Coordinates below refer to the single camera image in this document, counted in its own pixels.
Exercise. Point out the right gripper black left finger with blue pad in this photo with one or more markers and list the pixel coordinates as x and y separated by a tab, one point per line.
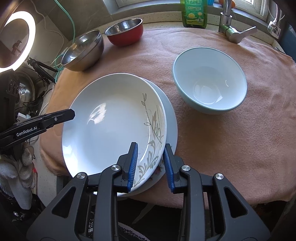
86	208

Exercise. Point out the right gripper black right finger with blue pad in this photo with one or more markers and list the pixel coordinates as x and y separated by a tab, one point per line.
231	217

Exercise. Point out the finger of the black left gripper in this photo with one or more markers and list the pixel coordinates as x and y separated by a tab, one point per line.
55	118

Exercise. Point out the white plate with leaf pattern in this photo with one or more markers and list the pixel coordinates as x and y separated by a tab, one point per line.
111	113

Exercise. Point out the red bowl steel inside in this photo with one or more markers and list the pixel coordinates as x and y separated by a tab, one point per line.
125	32

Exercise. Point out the light blue ceramic bowl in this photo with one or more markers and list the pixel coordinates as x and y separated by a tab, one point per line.
209	80

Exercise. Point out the chrome kitchen faucet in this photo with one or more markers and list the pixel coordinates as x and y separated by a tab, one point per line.
230	32

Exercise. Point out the white gloved hand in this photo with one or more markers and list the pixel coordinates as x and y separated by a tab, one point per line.
17	176

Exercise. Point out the black tripod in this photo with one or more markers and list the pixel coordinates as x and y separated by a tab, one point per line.
39	68

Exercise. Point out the pink towel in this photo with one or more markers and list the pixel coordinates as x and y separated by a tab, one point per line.
252	145

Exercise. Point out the stainless steel bowl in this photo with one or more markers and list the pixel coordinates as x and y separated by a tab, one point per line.
84	52

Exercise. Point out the white plate floral rim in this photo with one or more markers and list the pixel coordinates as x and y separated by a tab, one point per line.
172	138

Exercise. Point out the green dish soap bottle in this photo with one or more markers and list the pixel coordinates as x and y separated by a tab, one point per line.
194	13

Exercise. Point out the blue plastic cup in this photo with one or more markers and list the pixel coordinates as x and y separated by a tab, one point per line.
210	2

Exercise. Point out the white ring light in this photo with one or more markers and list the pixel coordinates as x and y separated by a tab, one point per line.
28	18

